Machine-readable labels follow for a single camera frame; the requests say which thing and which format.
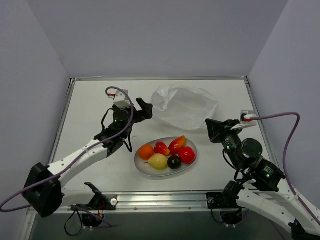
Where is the white plastic bag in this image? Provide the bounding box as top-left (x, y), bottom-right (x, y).
top-left (150, 84), bottom-right (219, 131)

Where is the red fake apple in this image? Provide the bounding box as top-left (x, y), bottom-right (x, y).
top-left (178, 146), bottom-right (196, 165)

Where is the orange fake fruit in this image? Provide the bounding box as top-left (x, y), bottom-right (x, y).
top-left (138, 144), bottom-right (155, 161)

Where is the red yellow fake peach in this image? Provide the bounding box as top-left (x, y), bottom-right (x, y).
top-left (168, 135), bottom-right (187, 155)

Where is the dark fake fruit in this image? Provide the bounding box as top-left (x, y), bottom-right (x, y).
top-left (167, 155), bottom-right (182, 170)

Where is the yellow fake pear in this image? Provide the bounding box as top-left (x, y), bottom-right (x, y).
top-left (144, 153), bottom-right (168, 171)

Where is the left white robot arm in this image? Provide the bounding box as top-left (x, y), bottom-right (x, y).
top-left (22, 98), bottom-right (153, 218)

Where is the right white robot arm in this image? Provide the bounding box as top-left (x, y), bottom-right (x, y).
top-left (205, 118), bottom-right (320, 240)

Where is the white oval plate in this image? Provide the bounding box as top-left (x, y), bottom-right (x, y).
top-left (134, 136), bottom-right (197, 177)

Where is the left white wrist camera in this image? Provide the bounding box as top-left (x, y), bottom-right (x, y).
top-left (107, 90), bottom-right (131, 109)

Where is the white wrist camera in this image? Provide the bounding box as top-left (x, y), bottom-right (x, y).
top-left (231, 110), bottom-right (257, 131)
top-left (107, 90), bottom-right (131, 109)

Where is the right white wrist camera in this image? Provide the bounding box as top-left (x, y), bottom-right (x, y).
top-left (231, 110), bottom-right (257, 131)

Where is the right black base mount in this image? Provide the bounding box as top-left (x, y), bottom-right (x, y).
top-left (206, 192), bottom-right (250, 228)

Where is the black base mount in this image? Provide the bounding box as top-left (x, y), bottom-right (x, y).
top-left (70, 182), bottom-right (118, 229)
top-left (206, 192), bottom-right (250, 228)

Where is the aluminium front rail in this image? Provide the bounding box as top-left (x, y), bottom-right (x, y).
top-left (26, 191), bottom-right (276, 215)

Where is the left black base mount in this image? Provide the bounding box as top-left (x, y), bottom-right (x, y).
top-left (70, 182), bottom-right (118, 229)

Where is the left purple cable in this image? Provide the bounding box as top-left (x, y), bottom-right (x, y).
top-left (0, 86), bottom-right (136, 229)

